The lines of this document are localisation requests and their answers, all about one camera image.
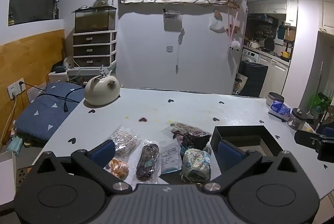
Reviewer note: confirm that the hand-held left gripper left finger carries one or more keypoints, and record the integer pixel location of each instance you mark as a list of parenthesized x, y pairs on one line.
[(104, 153)]

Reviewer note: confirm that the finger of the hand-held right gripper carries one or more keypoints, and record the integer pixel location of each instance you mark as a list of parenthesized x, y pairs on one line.
[(305, 137)]

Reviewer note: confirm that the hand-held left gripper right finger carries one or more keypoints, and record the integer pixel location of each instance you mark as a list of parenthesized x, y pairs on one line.
[(227, 154)]

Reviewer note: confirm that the peach satin scrunchie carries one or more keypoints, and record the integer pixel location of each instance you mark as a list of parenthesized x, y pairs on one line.
[(118, 167)]

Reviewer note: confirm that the black cardboard box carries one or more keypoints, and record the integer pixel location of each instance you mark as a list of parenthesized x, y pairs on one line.
[(240, 132)]

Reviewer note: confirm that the blue floral scrunchie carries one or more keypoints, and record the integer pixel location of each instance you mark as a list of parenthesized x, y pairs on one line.
[(196, 165)]

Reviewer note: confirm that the bag of dark lace scrunchies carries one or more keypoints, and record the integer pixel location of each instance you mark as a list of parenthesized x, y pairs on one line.
[(190, 135)]

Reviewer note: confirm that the white and blue packet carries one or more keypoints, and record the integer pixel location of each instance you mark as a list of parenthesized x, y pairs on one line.
[(171, 158)]

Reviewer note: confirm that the glass jar with black lid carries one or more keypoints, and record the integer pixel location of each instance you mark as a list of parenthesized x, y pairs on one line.
[(298, 119)]

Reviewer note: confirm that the green plastic bag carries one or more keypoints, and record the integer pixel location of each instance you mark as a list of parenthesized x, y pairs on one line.
[(318, 102)]

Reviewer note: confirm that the blue tissue pack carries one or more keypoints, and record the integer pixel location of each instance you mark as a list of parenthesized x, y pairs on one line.
[(279, 108)]

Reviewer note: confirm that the round metal tin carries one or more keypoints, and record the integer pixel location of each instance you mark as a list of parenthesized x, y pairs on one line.
[(274, 98)]

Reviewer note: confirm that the cream cat plush toy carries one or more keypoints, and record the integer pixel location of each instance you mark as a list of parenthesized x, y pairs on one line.
[(100, 93)]

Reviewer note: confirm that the cartoon print bag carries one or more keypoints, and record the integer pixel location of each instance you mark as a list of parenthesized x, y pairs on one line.
[(238, 85)]

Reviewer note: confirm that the blue triangle print mattress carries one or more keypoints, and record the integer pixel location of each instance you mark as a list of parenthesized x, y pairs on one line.
[(44, 114)]

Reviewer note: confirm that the black chair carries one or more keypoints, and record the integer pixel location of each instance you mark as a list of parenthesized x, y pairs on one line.
[(253, 80)]

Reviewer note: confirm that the yellow pot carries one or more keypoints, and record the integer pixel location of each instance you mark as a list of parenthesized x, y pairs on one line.
[(286, 54)]

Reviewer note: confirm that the teal small box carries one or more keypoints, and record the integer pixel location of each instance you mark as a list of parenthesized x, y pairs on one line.
[(15, 145)]

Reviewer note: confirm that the white storage box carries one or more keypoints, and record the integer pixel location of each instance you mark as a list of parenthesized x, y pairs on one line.
[(7, 174)]

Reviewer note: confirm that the white washing machine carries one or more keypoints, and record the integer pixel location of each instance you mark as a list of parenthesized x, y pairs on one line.
[(250, 55)]

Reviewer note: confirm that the white drawer cabinet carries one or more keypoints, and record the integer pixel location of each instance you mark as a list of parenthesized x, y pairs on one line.
[(94, 49)]

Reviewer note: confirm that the white hanging plush toy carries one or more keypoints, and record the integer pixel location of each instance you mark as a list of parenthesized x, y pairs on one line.
[(234, 45)]

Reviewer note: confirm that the white kitchen cabinet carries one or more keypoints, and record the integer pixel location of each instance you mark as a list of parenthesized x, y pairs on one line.
[(291, 11)]

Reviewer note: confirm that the white hanging bag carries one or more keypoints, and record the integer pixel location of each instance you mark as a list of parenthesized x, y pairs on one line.
[(217, 24)]

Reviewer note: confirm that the glass fish tank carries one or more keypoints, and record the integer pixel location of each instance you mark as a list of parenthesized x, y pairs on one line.
[(95, 20)]

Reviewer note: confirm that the wall power outlet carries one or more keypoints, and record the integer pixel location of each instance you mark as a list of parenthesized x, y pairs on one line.
[(16, 89)]

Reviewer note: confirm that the small wall switch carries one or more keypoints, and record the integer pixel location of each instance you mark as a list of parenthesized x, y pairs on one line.
[(169, 49)]

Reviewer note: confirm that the clear wall pouch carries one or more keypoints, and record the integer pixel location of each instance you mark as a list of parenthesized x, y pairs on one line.
[(172, 21)]

